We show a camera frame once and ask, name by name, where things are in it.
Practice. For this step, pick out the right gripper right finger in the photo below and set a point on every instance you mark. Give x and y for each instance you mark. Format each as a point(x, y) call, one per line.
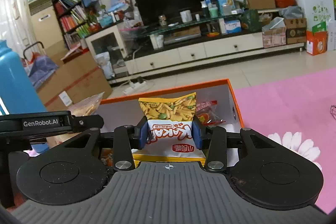
point(214, 140)

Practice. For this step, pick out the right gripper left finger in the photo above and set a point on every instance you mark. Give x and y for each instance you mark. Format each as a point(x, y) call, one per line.
point(125, 139)

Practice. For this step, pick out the yellow white Kaka snack bag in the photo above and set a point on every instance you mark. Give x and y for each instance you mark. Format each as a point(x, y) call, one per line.
point(169, 133)

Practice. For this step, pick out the clear bag yellow snacks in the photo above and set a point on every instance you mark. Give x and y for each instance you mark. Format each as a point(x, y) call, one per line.
point(87, 106)

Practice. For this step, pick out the red clear snack packet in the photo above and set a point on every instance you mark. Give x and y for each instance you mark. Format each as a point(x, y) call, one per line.
point(207, 114)

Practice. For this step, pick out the blue thermos jug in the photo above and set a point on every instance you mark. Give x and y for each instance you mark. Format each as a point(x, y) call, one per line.
point(18, 95)

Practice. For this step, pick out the orange storage box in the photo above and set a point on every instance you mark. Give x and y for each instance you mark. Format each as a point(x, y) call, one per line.
point(96, 145)

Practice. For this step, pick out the white power strip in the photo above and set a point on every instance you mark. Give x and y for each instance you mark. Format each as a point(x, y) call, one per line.
point(134, 87)

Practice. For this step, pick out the large cardboard box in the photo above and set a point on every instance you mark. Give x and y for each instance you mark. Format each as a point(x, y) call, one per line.
point(73, 82)

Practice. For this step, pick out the white tv cabinet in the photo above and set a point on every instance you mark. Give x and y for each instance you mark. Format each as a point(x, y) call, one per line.
point(140, 52)

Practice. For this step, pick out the pink flower tablecloth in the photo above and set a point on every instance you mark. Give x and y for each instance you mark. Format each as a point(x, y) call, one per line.
point(287, 176)

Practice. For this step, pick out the black bookshelf with books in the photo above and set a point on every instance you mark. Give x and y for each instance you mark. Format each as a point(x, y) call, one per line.
point(71, 1)

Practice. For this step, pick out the orange white carton box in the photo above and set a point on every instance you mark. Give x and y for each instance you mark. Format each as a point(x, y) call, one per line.
point(316, 42)

